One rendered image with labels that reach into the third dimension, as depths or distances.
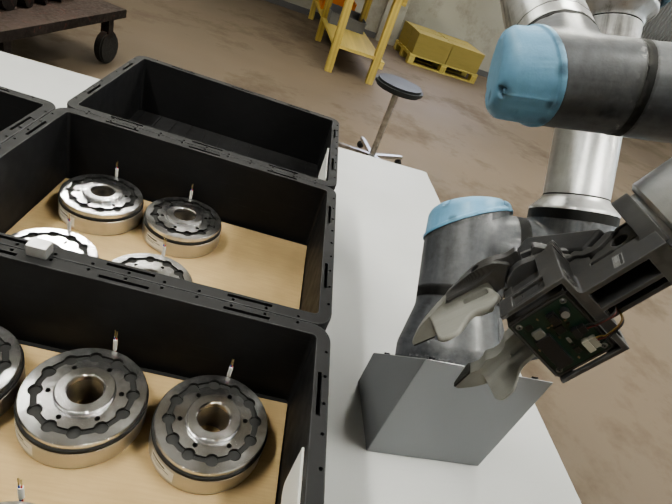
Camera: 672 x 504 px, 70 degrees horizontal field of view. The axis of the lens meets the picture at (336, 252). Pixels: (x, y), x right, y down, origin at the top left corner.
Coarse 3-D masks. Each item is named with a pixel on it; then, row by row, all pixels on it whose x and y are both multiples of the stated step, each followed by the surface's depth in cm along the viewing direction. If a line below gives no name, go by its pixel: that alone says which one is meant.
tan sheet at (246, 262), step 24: (24, 216) 61; (48, 216) 62; (96, 240) 61; (120, 240) 63; (144, 240) 64; (240, 240) 71; (264, 240) 73; (192, 264) 64; (216, 264) 65; (240, 264) 67; (264, 264) 68; (288, 264) 70; (240, 288) 63; (264, 288) 64; (288, 288) 66
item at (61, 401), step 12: (72, 372) 42; (84, 372) 42; (96, 372) 43; (60, 384) 41; (72, 384) 42; (108, 384) 42; (60, 396) 40; (108, 396) 41; (60, 408) 39; (72, 408) 39; (84, 408) 40; (96, 408) 40
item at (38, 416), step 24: (48, 360) 43; (72, 360) 44; (96, 360) 45; (120, 360) 45; (24, 384) 40; (48, 384) 41; (120, 384) 43; (144, 384) 44; (24, 408) 39; (48, 408) 39; (120, 408) 41; (48, 432) 38; (72, 432) 39; (96, 432) 39; (120, 432) 40
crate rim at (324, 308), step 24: (48, 120) 61; (96, 120) 65; (24, 144) 56; (168, 144) 67; (264, 168) 70; (0, 240) 43; (24, 240) 44; (96, 264) 44; (120, 264) 45; (192, 288) 46; (216, 288) 47; (288, 312) 47
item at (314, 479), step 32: (0, 256) 41; (128, 288) 43; (160, 288) 45; (256, 320) 45; (288, 320) 46; (320, 352) 44; (320, 384) 42; (320, 416) 39; (320, 448) 37; (320, 480) 35
